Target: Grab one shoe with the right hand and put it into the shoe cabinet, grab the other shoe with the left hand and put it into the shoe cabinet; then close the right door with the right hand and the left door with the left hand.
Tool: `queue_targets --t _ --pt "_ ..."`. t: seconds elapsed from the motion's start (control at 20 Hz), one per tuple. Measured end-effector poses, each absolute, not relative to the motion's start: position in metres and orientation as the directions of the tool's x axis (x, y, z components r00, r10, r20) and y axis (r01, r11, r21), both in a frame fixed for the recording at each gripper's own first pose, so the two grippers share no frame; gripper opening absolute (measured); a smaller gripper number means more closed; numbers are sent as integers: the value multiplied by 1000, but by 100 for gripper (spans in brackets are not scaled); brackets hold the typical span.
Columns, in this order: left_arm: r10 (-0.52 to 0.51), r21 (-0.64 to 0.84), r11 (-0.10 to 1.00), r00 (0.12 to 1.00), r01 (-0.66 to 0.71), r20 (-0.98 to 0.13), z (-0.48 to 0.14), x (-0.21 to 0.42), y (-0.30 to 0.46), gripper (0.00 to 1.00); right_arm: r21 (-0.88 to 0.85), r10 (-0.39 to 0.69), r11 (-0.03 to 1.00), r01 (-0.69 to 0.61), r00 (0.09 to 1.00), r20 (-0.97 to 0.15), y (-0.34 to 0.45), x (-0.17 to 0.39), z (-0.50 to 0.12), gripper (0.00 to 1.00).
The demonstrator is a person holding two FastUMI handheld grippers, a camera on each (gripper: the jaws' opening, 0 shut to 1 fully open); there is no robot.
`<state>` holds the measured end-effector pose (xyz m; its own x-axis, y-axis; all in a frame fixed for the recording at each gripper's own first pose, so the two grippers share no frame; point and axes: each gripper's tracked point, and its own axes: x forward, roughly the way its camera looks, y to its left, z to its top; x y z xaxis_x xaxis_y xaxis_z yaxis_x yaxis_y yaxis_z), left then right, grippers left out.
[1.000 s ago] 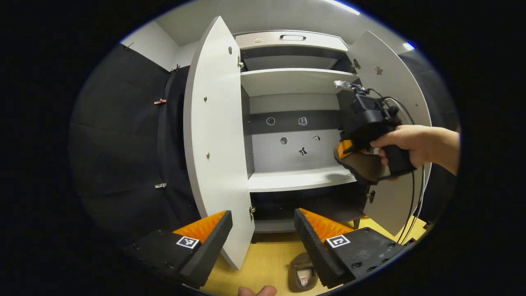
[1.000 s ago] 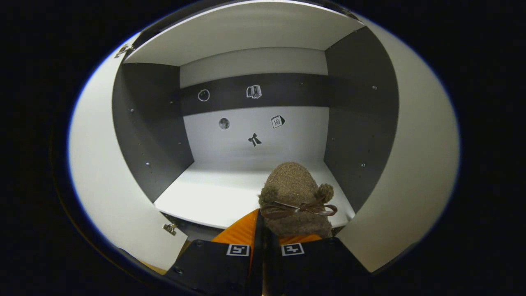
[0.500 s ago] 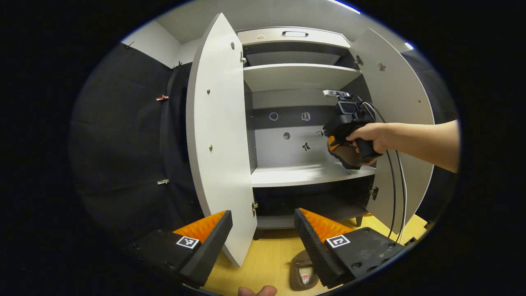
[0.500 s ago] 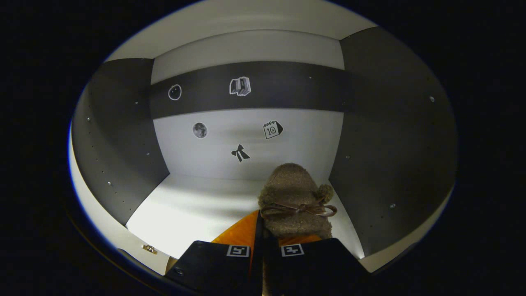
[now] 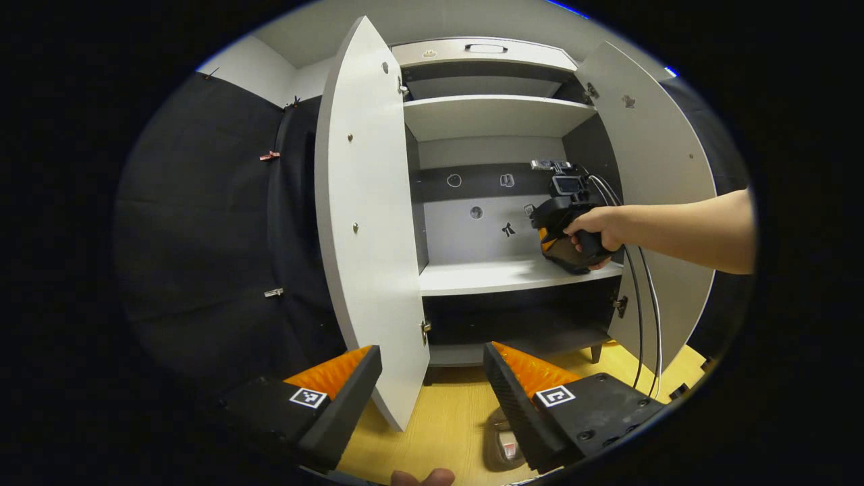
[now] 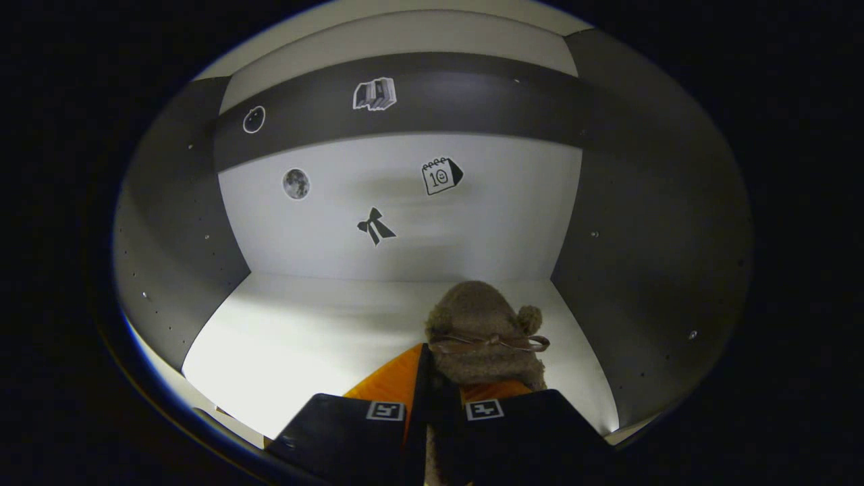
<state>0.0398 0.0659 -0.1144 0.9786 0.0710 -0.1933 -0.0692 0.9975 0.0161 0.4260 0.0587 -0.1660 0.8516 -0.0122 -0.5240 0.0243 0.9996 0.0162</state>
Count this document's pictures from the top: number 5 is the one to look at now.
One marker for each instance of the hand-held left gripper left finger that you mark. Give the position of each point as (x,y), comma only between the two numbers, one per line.
(344,412)

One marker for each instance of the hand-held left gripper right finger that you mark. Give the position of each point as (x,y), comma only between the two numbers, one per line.
(513,412)

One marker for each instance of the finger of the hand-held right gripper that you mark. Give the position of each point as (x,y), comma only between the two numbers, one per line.
(544,239)

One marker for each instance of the white shoe cabinet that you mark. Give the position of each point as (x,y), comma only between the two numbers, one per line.
(472,229)

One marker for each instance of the white cabinet door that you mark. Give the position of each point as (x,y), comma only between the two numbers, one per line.
(668,155)
(364,202)

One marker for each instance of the white cabinet shelf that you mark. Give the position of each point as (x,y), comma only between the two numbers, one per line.
(486,273)
(493,115)

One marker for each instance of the metal door hinge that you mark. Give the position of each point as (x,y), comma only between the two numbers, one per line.
(425,331)
(592,91)
(620,306)
(402,86)

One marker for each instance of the grey cabinet drawer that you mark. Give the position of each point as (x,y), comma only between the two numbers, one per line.
(445,57)

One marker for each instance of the metal cloth clip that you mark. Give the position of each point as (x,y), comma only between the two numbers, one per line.
(270,156)
(274,292)

